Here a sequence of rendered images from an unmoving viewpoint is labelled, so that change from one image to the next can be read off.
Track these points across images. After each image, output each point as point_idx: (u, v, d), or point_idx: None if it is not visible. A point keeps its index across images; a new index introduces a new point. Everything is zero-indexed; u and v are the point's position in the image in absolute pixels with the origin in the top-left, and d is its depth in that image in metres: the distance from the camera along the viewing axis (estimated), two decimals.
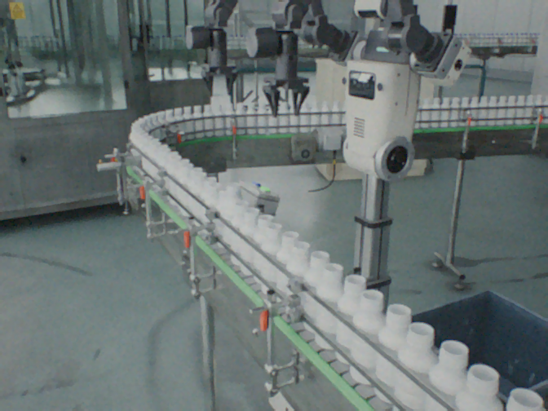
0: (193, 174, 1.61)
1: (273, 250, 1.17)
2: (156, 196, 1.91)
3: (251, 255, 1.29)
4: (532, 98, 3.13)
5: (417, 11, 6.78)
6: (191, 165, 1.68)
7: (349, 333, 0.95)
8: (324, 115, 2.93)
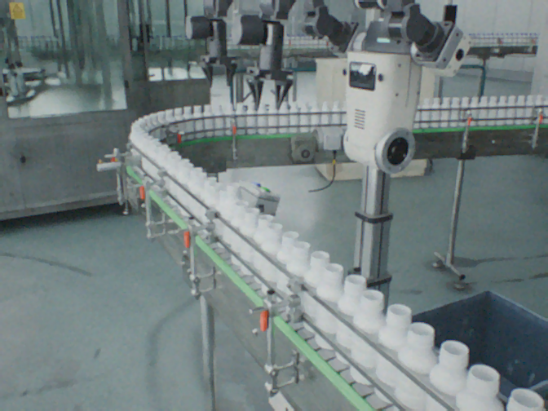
0: (193, 174, 1.61)
1: (273, 250, 1.17)
2: (156, 196, 1.91)
3: (251, 255, 1.29)
4: (532, 98, 3.13)
5: None
6: (191, 165, 1.68)
7: (349, 333, 0.95)
8: (324, 115, 2.93)
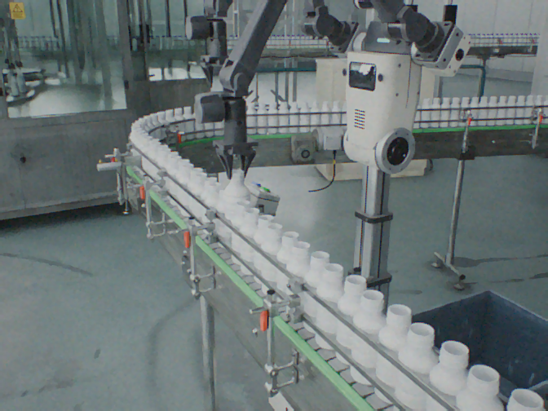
0: (194, 174, 1.61)
1: (273, 250, 1.17)
2: (156, 196, 1.91)
3: (251, 255, 1.29)
4: (532, 98, 3.13)
5: (417, 11, 6.78)
6: (191, 165, 1.68)
7: (350, 333, 0.95)
8: (324, 115, 2.93)
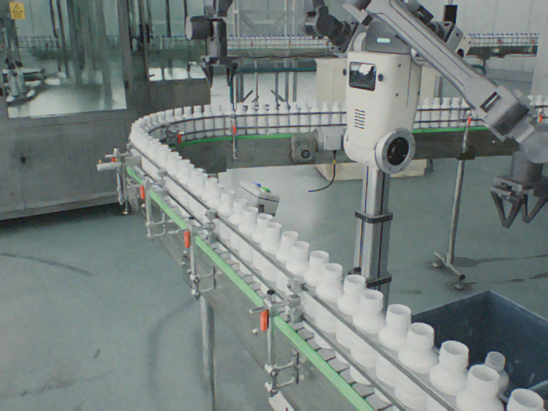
0: (196, 175, 1.60)
1: (273, 249, 1.17)
2: (156, 196, 1.91)
3: (250, 254, 1.29)
4: (532, 98, 3.13)
5: None
6: (192, 165, 1.67)
7: (348, 333, 0.95)
8: (324, 115, 2.93)
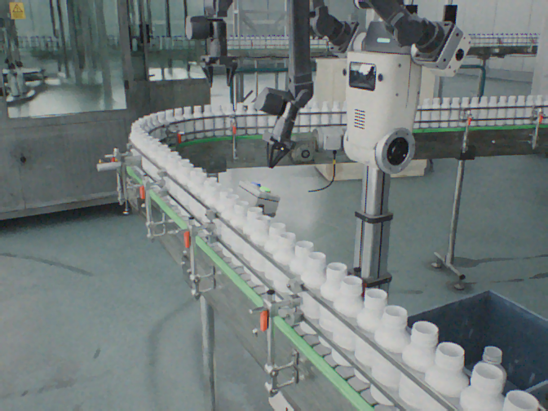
0: (194, 174, 1.61)
1: (266, 240, 1.22)
2: (156, 196, 1.91)
3: None
4: (532, 98, 3.13)
5: (417, 11, 6.78)
6: (191, 165, 1.68)
7: (326, 316, 1.00)
8: (324, 115, 2.93)
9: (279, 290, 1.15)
